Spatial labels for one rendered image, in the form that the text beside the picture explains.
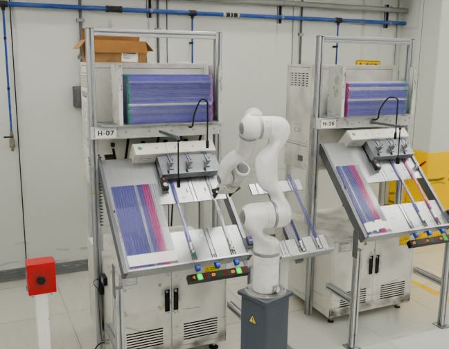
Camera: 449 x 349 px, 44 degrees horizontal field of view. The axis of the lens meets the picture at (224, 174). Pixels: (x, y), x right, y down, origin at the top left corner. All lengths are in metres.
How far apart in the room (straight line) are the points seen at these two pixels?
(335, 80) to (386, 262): 1.29
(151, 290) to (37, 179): 1.73
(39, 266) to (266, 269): 1.08
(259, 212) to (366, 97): 1.62
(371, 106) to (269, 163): 1.54
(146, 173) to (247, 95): 2.08
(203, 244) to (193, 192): 0.33
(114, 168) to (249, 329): 1.17
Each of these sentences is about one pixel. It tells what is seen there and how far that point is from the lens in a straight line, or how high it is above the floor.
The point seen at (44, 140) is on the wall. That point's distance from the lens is 4.53.
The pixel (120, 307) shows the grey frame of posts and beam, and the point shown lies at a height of 0.54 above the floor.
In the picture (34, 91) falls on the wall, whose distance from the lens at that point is 4.49.
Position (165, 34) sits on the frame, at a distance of 3.19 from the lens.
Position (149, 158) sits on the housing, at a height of 1.19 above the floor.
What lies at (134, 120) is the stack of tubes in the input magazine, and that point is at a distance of 3.07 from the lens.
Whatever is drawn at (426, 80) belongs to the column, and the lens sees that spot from 5.66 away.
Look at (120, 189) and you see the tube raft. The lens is 3.02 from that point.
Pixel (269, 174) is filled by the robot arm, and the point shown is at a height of 1.25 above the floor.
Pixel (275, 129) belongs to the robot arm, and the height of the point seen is 1.45.
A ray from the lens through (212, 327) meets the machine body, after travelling 3.44.
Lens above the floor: 1.74
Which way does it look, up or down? 12 degrees down
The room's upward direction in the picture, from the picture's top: 1 degrees clockwise
